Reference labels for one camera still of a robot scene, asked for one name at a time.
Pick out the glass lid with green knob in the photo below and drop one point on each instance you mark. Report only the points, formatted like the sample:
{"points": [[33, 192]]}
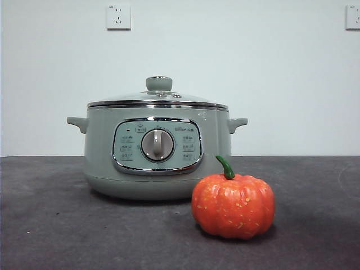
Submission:
{"points": [[159, 83]]}

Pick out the orange toy pumpkin green stem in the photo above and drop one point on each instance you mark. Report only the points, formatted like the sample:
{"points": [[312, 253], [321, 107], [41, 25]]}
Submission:
{"points": [[233, 205]]}

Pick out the pale green electric pot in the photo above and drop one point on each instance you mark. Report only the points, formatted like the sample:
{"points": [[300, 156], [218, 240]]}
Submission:
{"points": [[101, 146]]}

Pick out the white wall socket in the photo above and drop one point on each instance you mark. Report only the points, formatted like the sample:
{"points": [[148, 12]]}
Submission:
{"points": [[118, 17], [353, 17]]}

